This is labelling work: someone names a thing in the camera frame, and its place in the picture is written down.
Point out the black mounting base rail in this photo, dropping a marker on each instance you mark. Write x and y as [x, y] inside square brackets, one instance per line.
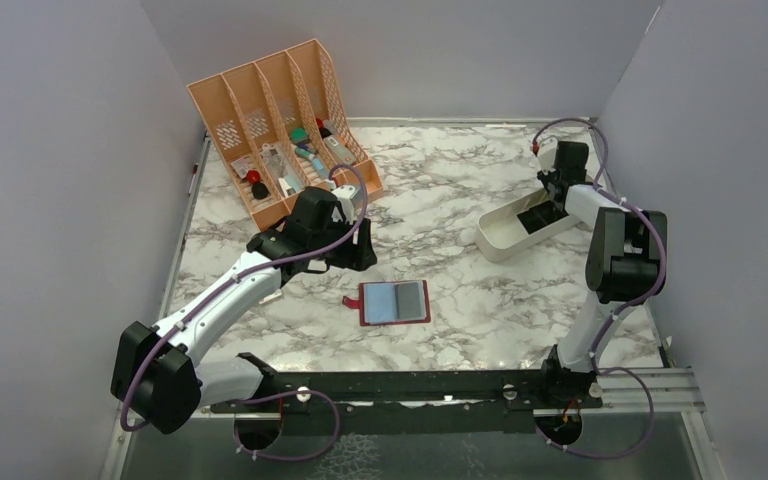
[405, 402]

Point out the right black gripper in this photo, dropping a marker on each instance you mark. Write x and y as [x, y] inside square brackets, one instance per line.
[552, 172]

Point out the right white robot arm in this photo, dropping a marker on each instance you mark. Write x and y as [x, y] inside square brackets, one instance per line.
[625, 264]

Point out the green eraser block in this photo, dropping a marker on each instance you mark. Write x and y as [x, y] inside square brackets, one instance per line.
[299, 135]

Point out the peach desk file organizer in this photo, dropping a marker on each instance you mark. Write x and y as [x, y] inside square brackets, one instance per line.
[261, 102]

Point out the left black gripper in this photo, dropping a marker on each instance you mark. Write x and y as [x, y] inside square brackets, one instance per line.
[363, 253]

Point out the red leather card holder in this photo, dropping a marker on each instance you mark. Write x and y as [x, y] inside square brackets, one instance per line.
[376, 306]

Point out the clear packaged item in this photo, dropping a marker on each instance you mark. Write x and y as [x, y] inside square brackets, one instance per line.
[280, 168]

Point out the light blue marker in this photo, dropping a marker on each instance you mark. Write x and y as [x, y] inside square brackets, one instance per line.
[317, 163]

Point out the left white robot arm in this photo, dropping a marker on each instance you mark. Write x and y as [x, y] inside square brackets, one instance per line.
[160, 372]

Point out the white plastic tray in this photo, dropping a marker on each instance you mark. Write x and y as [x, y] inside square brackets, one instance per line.
[499, 234]

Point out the red round cap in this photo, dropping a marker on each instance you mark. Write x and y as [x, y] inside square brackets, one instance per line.
[252, 176]

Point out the black round cap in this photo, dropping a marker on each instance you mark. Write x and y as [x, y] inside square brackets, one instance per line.
[259, 191]

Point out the black vip card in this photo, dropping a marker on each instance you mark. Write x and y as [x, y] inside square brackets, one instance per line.
[539, 216]

